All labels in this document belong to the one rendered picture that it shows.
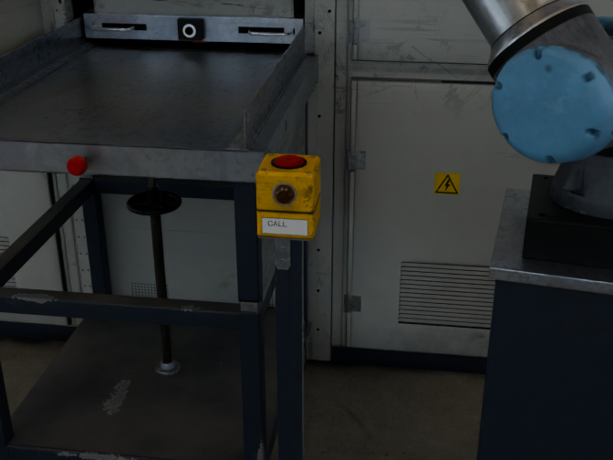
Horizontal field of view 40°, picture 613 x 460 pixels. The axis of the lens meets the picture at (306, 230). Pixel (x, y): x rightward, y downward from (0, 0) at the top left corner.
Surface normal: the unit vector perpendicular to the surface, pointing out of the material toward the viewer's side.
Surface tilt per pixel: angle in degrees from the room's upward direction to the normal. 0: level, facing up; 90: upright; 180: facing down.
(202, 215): 90
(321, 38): 90
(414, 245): 90
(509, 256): 0
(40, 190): 90
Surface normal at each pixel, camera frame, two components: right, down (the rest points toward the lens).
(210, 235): -0.14, 0.41
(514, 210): 0.00, -0.91
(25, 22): 0.96, 0.12
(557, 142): -0.63, 0.33
